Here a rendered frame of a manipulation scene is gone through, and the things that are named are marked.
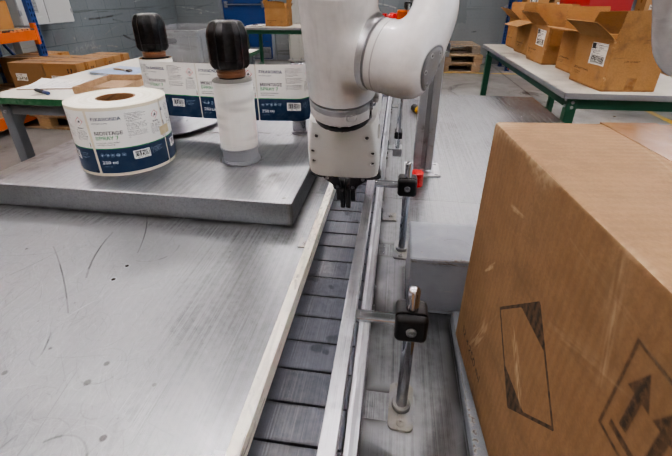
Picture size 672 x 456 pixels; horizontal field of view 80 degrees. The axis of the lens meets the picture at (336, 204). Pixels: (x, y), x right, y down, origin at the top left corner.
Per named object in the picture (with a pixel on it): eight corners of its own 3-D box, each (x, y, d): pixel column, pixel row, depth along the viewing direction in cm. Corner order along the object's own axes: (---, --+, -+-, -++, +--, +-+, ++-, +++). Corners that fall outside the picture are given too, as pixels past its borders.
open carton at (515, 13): (492, 44, 390) (500, 1, 372) (540, 45, 386) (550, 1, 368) (503, 49, 355) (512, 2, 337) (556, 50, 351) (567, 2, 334)
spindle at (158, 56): (161, 114, 124) (140, 12, 110) (188, 115, 122) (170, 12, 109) (145, 123, 116) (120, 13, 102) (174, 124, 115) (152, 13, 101)
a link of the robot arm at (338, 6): (393, 85, 50) (332, 67, 54) (401, -31, 41) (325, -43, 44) (359, 120, 46) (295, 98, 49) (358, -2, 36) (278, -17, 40)
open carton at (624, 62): (548, 78, 236) (565, 7, 219) (636, 78, 234) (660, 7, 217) (580, 92, 202) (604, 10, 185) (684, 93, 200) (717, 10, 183)
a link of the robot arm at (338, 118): (381, 74, 52) (380, 94, 54) (314, 73, 53) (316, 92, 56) (376, 112, 47) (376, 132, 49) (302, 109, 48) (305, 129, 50)
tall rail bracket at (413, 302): (349, 388, 45) (351, 270, 37) (414, 396, 44) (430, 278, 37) (345, 414, 42) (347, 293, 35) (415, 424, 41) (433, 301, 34)
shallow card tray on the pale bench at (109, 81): (111, 80, 220) (109, 73, 218) (154, 80, 219) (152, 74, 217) (73, 94, 190) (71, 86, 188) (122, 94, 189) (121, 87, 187)
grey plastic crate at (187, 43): (181, 54, 313) (175, 23, 303) (231, 54, 310) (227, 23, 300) (142, 66, 260) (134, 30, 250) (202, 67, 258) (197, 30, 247)
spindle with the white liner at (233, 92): (230, 151, 98) (213, 17, 84) (265, 153, 97) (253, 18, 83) (215, 165, 90) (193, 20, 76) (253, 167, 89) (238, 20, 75)
